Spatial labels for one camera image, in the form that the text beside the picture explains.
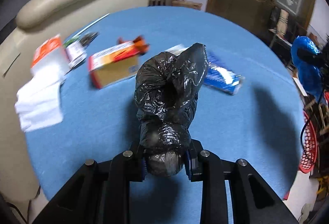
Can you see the white barcode label packet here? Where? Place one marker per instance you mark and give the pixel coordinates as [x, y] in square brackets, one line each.
[75, 52]

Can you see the orange tissue pack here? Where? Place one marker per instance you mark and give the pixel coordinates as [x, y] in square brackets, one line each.
[51, 52]

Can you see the dark snack packet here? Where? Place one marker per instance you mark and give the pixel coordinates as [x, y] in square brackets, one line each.
[88, 38]

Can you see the brown cardboard box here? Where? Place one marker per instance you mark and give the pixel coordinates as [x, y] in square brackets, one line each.
[187, 4]

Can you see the white plastic straw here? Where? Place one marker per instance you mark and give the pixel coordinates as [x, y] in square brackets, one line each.
[90, 25]

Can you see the white folded tissue paper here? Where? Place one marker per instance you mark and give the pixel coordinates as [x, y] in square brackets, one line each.
[38, 102]

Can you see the red and white carton box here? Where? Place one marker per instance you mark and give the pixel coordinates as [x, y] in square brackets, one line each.
[116, 63]

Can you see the blue tablecloth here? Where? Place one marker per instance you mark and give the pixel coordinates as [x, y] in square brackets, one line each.
[260, 123]

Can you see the black plastic bag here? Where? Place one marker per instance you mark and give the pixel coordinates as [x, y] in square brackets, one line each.
[166, 97]

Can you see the blue plastic bag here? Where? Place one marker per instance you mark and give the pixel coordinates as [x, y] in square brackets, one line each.
[308, 74]

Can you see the red plastic trash basket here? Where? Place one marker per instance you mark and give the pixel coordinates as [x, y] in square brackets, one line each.
[310, 146]

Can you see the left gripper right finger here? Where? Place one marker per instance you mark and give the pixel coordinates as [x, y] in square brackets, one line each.
[223, 181]

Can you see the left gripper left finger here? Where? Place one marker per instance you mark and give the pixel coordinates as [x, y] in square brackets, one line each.
[97, 192]

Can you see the beige leather sofa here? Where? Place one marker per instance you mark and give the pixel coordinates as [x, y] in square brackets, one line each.
[37, 21]

